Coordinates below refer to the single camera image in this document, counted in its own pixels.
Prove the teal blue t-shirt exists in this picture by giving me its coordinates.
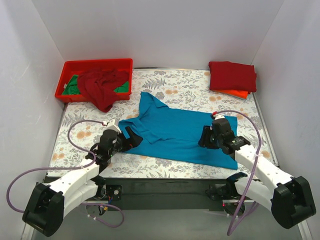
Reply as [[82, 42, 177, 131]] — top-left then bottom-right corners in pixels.
[[118, 92, 238, 170]]

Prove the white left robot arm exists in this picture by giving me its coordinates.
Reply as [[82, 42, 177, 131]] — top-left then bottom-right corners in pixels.
[[22, 126, 143, 237]]

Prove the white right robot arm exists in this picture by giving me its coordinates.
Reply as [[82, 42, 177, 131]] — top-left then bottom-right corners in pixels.
[[198, 114, 317, 229]]

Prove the floral patterned table mat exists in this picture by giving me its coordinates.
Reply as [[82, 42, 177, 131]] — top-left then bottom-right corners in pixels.
[[47, 69, 278, 179]]

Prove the folded orange t-shirt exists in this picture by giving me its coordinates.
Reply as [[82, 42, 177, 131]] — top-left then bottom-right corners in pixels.
[[216, 90, 249, 99]]

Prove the crumpled dark red t-shirt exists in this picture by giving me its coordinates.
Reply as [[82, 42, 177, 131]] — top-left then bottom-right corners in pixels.
[[77, 69, 129, 113]]

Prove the folded dark red t-shirt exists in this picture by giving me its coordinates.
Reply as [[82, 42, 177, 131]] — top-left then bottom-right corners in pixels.
[[208, 61, 257, 93]]

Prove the green t-shirt in bin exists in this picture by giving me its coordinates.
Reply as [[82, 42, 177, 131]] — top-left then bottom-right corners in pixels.
[[62, 74, 129, 95]]

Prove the red plastic bin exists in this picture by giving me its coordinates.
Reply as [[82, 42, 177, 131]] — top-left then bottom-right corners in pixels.
[[54, 58, 133, 103]]

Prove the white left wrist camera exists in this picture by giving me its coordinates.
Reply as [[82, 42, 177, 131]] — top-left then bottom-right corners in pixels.
[[102, 119, 122, 134]]

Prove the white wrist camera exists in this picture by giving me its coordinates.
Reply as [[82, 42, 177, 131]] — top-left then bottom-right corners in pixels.
[[211, 112, 225, 121], [102, 119, 122, 134]]

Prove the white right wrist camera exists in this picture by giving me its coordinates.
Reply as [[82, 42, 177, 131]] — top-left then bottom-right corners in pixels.
[[211, 112, 225, 121]]

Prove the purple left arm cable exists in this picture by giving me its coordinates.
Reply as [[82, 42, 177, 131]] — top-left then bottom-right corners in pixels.
[[6, 119, 125, 228]]

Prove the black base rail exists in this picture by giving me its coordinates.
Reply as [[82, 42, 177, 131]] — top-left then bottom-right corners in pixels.
[[86, 176, 239, 211]]

